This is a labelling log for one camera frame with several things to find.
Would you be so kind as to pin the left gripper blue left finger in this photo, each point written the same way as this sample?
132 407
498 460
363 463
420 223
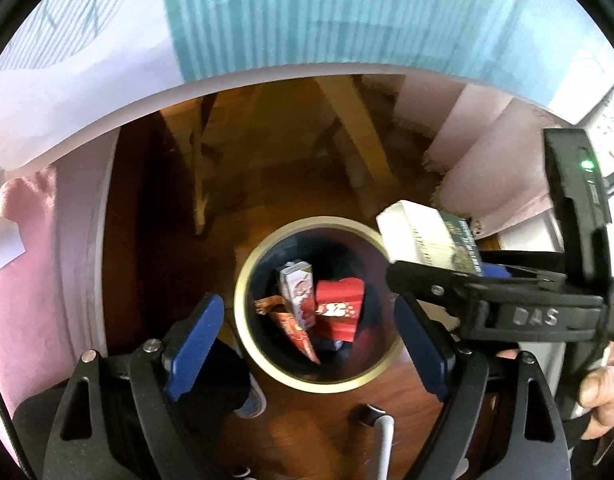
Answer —
188 343

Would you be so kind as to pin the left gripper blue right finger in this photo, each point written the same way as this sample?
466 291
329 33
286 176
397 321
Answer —
430 346

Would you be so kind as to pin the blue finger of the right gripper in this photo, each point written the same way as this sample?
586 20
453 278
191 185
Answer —
455 291
494 270

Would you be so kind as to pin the green pistachio chocolate box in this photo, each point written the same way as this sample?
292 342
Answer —
420 234

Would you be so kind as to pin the orange snack wrapper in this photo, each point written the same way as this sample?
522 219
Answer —
278 308

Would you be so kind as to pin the red envelope packet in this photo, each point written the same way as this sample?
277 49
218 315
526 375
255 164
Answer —
338 309

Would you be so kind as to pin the pink white milk carton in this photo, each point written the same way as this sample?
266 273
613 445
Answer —
296 284

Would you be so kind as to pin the round dark blue trash bin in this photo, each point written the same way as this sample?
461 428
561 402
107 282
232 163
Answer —
336 248

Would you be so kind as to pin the person's right hand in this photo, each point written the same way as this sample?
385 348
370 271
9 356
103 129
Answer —
596 393

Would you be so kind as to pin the pink bed cover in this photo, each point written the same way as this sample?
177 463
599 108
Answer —
51 306

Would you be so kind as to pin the wooden table leg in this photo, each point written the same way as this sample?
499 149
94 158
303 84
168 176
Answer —
358 142

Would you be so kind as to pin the teal striped leafy tablecloth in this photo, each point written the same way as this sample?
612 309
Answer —
73 62

